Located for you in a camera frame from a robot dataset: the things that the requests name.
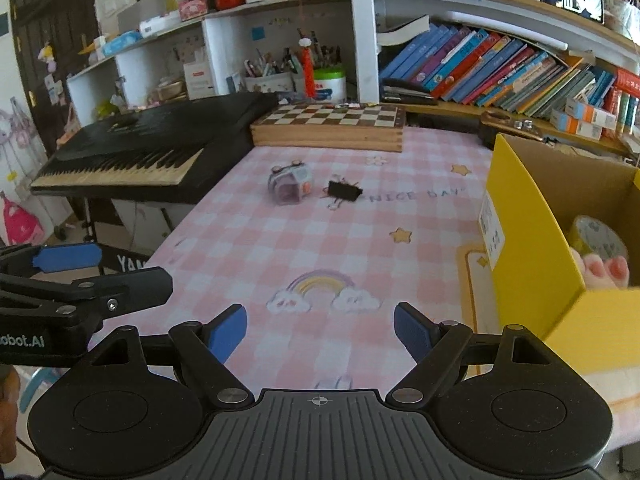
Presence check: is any orange white medicine box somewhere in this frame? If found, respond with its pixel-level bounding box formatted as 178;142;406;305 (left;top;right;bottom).
565;99;617;129

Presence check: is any brown wooden small box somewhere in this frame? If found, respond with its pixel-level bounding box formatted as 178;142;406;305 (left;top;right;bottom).
477;110;544;150

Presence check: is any red hanging tassel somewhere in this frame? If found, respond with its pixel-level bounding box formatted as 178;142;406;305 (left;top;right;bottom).
298;37;316;100

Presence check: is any person's left hand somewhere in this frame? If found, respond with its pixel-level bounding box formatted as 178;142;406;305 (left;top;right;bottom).
0;365;21;464

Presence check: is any yellow packing tape roll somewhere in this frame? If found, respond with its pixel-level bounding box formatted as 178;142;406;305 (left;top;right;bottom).
567;214;628;261

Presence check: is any green lid white jar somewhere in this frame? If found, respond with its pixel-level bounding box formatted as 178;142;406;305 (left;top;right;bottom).
314;65;346;104

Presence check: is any pink checkered tablecloth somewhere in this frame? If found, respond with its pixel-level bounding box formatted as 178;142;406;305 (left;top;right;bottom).
89;127;640;451

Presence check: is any black Yamaha keyboard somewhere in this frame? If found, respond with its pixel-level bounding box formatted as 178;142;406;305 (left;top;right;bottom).
30;92;278;205

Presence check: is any wooden chess board box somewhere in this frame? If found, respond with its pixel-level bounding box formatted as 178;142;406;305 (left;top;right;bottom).
250;103;406;153

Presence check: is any yellow cardboard box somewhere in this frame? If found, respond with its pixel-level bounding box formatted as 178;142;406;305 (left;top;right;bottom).
478;134;639;375

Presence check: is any pink plush toy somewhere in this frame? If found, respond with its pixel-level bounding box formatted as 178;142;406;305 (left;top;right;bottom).
570;247;630;290

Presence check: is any black binder clip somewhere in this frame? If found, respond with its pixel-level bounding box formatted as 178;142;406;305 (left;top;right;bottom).
324;174;363;210

